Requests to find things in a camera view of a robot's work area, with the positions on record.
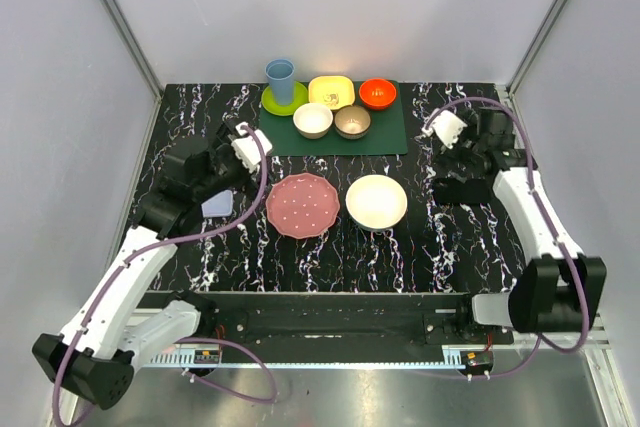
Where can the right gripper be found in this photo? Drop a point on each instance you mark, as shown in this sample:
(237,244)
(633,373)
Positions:
(449,157)

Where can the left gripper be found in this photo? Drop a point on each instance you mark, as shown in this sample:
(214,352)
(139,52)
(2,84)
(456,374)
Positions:
(232,167)

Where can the phone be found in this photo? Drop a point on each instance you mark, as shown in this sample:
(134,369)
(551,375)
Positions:
(218,206)

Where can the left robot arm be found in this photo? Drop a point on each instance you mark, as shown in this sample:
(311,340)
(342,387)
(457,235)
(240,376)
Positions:
(95,356)

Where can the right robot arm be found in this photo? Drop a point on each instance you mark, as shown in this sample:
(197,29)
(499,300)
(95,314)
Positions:
(560,288)

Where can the dark green mat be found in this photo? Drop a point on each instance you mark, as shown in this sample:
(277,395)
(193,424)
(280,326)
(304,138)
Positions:
(387,135)

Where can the pink dotted plate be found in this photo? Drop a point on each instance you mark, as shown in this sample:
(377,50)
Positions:
(302,206)

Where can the large white bowl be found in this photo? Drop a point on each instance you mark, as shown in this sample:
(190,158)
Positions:
(376,202)

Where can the cream small bowl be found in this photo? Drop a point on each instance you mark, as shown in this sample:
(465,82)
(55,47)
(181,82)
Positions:
(313,120)

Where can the lime green saucer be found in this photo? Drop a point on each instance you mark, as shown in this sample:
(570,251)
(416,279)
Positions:
(300,97)

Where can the orange red bowl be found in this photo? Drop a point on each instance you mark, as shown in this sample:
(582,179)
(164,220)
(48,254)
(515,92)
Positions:
(377,93)

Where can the blue plastic cup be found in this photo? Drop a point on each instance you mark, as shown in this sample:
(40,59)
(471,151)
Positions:
(279,73)

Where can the brown small bowl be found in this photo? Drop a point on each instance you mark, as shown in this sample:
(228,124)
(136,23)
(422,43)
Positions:
(352,122)

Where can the yellow square dish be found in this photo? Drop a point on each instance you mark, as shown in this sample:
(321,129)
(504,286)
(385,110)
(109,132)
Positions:
(334,91)

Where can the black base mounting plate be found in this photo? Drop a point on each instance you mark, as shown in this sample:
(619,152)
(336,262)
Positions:
(431,318)

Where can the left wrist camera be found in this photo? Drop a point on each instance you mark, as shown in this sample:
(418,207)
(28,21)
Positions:
(246,148)

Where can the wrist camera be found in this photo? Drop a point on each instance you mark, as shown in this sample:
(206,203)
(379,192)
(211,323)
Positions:
(246,148)
(447,127)

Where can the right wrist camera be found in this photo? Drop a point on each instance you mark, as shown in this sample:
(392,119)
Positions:
(447,127)

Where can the aluminium front rail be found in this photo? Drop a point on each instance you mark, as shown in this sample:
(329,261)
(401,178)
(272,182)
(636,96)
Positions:
(300,358)

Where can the right aluminium frame post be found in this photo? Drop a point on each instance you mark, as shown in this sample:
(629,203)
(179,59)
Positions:
(550,19)

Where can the aluminium frame post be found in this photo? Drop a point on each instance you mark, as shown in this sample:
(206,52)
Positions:
(132,45)
(550,19)

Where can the left aluminium frame post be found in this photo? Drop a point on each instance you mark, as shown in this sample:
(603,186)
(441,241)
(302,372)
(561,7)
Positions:
(132,45)

